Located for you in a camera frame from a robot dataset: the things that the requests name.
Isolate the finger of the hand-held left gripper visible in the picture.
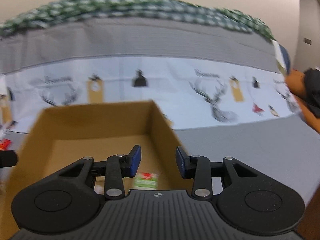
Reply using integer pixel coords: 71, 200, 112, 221
0, 150, 19, 167

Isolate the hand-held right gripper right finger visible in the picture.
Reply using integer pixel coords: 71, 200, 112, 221
176, 146, 260, 201

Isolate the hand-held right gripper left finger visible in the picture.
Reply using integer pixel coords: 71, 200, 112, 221
59, 145, 142, 201

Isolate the white green snack packet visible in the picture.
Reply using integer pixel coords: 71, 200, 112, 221
134, 172, 159, 190

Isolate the brown cardboard box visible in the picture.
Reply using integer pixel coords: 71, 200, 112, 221
5, 100, 193, 230

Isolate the grey deer print bedsheet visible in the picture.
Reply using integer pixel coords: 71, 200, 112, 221
0, 17, 320, 205

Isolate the white patterned pillow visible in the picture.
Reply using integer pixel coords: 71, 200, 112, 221
272, 39, 292, 76

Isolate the black bag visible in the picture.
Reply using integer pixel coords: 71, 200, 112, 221
302, 67, 320, 118

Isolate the green checkered blanket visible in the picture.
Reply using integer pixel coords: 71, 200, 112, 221
0, 0, 275, 43

